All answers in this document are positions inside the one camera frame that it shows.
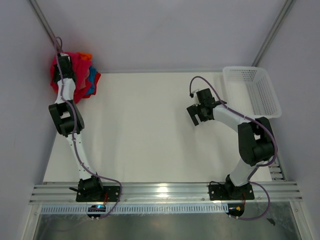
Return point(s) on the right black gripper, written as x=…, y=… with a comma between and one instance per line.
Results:
x=193, y=110

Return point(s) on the magenta pink t-shirt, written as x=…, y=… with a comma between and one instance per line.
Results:
x=81, y=69

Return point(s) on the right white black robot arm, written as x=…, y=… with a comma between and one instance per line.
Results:
x=255, y=145

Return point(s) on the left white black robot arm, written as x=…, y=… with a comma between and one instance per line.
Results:
x=69, y=124

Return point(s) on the white perforated plastic basket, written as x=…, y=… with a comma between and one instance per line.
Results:
x=249, y=90

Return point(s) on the red t-shirt at bottom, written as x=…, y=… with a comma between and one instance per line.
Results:
x=97, y=78

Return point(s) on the blue t-shirt in pile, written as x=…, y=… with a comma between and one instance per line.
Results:
x=92, y=75

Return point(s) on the right controller board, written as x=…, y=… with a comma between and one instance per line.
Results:
x=235, y=210

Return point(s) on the controller board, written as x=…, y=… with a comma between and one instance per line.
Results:
x=235, y=210
x=96, y=211

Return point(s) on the orange folded t-shirt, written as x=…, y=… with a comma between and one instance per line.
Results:
x=85, y=56

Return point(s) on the left controller board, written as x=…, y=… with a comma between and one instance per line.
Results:
x=96, y=211

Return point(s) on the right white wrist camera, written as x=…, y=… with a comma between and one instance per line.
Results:
x=193, y=93

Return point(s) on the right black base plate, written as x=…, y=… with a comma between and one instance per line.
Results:
x=218, y=192

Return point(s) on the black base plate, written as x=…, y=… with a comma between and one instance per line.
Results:
x=109, y=194
x=218, y=192

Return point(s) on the slotted grey cable duct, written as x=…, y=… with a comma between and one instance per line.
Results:
x=122, y=209

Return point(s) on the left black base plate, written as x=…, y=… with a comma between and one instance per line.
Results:
x=109, y=194

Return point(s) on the aluminium front rail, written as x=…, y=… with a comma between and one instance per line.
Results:
x=159, y=193

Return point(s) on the right corner metal post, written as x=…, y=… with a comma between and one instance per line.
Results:
x=274, y=30

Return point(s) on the corner metal post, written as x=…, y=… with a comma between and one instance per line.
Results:
x=55, y=40
x=274, y=30

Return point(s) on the left corner metal post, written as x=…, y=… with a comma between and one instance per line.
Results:
x=55, y=40

